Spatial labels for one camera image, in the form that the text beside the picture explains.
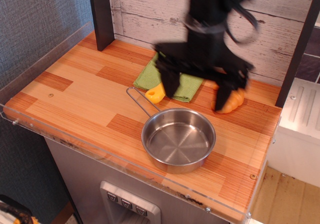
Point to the dark left shelf post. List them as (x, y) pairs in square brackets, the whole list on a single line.
[(103, 23)]

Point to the orange toy croissant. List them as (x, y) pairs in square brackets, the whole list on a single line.
[(230, 89)]

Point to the dark right shelf post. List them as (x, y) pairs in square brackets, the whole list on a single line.
[(301, 45)]

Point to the silver dispenser button panel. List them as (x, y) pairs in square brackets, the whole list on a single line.
[(123, 207)]

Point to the orange black object bottom left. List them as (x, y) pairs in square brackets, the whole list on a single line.
[(11, 215)]

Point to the yellow handled toy knife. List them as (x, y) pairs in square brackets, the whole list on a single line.
[(156, 94)]

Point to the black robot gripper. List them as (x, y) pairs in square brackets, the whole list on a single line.
[(204, 50)]

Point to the dark shelf post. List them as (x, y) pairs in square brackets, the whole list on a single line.
[(103, 23), (301, 45)]

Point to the green cloth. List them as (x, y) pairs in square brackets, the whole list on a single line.
[(150, 78)]

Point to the white cabinet at right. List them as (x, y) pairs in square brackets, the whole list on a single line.
[(295, 149)]

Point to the clear acrylic table guard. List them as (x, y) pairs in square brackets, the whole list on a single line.
[(76, 96)]

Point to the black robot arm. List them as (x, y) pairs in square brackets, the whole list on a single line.
[(214, 11)]

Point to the stainless steel pot with handle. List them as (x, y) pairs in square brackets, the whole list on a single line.
[(178, 140)]

